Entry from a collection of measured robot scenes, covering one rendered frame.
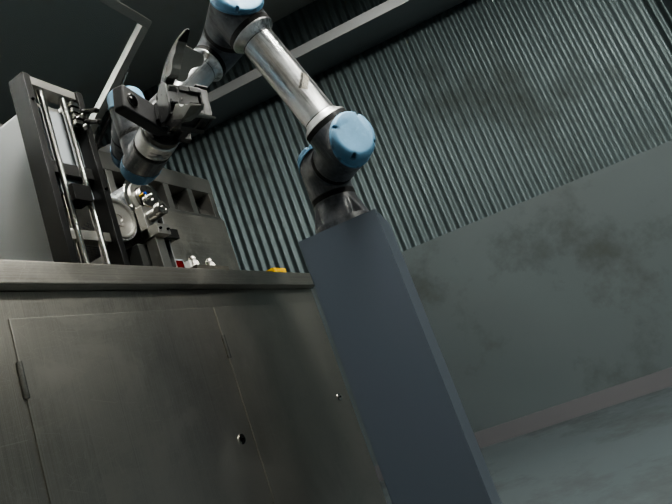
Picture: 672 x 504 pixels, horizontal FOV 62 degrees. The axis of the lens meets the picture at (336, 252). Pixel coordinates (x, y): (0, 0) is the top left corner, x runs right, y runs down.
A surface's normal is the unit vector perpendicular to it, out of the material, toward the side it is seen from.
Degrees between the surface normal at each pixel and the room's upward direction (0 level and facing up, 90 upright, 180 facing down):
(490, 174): 90
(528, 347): 90
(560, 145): 90
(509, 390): 90
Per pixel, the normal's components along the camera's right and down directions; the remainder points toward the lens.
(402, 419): -0.27, -0.12
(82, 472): 0.84, -0.40
